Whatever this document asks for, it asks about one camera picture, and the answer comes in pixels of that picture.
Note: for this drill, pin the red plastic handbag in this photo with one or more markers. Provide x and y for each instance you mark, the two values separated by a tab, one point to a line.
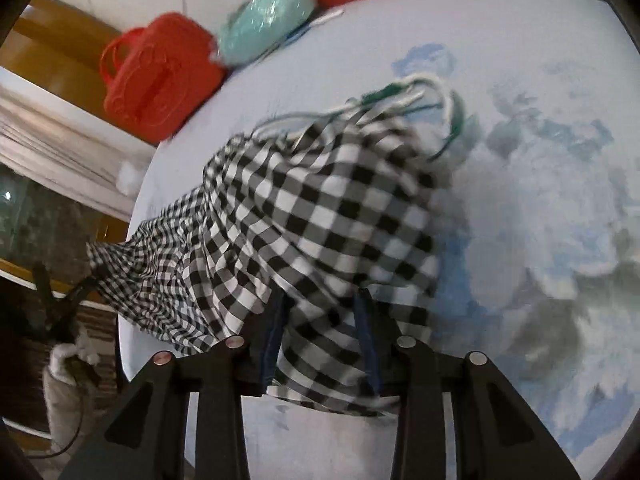
155	80

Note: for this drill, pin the black white checked garment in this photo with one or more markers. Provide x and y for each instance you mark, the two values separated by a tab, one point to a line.
325	220

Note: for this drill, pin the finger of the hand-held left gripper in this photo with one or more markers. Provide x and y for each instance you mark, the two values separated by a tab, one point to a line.
45	295
80	295

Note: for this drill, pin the white clothes hanger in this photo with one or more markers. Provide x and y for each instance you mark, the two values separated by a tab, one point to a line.
430	82

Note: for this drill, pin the teal wrapped packet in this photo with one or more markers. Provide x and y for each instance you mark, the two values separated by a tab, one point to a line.
265	20

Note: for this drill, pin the person's left hand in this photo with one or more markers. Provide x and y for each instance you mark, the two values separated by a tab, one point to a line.
70	357

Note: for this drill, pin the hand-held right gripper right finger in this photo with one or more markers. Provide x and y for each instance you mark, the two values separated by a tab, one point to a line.
367	345

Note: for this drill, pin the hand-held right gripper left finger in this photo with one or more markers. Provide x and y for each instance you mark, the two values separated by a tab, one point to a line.
272	345

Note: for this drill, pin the green clothes hanger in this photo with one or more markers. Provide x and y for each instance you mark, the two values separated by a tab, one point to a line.
400	91

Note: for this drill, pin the brown wooden panel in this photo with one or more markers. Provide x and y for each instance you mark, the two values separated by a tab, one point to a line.
55	45

